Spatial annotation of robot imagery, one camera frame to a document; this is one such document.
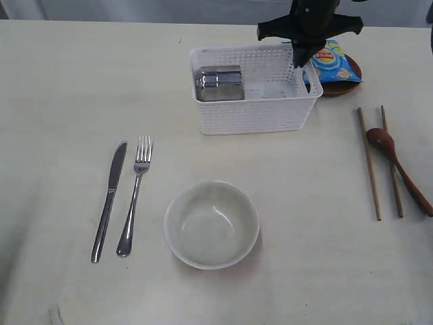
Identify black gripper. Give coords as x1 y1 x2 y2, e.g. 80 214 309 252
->
257 0 363 68

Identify blue Lays chip bag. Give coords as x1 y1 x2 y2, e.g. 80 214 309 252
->
310 39 361 83

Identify brown round plate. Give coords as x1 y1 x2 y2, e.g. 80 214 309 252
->
321 54 362 98

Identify wooden chopstick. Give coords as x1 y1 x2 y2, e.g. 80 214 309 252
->
380 105 404 218
357 107 382 221

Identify dark red wooden spoon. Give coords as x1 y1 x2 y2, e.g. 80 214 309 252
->
367 128 432 217

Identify stainless steel fork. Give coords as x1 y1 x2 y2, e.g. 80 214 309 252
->
116 135 154 257

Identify white ceramic bowl black flowers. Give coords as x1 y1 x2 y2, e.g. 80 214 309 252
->
162 180 260 270

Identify stainless steel table knife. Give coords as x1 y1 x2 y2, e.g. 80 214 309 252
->
91 142 128 263

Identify white plastic lattice basket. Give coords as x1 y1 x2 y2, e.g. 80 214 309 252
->
189 43 323 135

